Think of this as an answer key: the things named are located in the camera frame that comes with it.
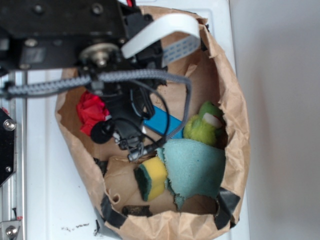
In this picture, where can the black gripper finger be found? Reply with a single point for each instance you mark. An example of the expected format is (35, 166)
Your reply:
(102, 132)

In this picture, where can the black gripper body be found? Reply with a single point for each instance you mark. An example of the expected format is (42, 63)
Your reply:
(128, 110)

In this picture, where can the red paper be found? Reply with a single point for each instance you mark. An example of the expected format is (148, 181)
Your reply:
(91, 110)

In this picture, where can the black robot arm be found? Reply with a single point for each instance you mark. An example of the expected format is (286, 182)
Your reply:
(92, 36)

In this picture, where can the blue rectangular block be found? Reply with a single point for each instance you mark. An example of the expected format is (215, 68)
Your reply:
(158, 122)

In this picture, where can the brown paper bag liner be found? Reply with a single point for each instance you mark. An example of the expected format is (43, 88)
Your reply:
(109, 178)

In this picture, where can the yellow green sponge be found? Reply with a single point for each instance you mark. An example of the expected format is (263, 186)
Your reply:
(150, 177)

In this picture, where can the green plush frog toy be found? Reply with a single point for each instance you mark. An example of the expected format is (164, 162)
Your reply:
(206, 126)

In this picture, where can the light blue cloth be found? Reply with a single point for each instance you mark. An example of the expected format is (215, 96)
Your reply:
(193, 168)

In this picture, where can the black metal bracket plate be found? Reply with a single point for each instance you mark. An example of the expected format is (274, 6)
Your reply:
(7, 147)

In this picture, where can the aluminium frame rail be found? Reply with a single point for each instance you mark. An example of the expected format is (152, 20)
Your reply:
(12, 207)

